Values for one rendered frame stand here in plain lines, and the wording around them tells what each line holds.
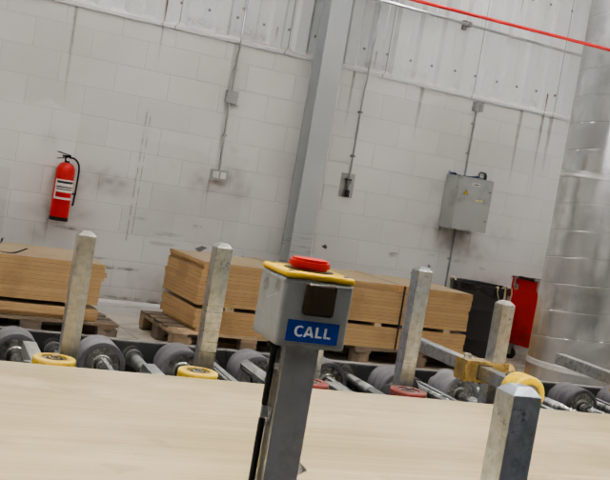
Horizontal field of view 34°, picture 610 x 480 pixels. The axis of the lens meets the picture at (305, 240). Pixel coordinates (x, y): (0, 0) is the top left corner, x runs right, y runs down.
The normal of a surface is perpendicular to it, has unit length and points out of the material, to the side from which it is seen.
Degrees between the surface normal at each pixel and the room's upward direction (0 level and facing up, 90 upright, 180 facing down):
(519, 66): 90
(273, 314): 90
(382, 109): 90
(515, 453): 90
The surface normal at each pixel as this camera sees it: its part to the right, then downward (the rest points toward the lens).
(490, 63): 0.44, 0.12
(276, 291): -0.92, -0.14
